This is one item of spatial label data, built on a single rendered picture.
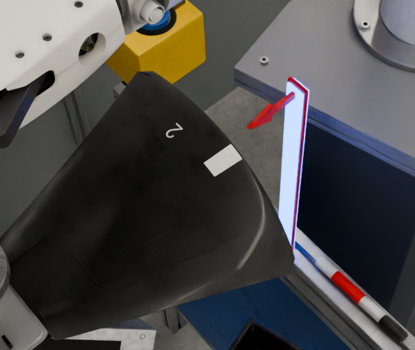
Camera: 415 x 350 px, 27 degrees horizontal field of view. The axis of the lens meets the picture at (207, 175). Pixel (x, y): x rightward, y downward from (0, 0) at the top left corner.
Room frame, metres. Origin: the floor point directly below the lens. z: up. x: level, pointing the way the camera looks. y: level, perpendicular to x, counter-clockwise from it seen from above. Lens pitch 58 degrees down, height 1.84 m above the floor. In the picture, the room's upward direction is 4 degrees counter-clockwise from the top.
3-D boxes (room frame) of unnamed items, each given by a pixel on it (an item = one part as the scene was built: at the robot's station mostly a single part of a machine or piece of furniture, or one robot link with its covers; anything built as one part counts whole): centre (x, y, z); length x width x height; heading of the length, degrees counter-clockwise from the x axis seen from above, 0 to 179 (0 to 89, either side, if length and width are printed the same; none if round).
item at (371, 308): (0.42, -0.17, 0.87); 0.14 x 0.01 x 0.01; 38
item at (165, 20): (0.71, 0.05, 1.08); 0.04 x 0.04 x 0.02
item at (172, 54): (0.74, 0.08, 1.02); 0.16 x 0.10 x 0.11; 37
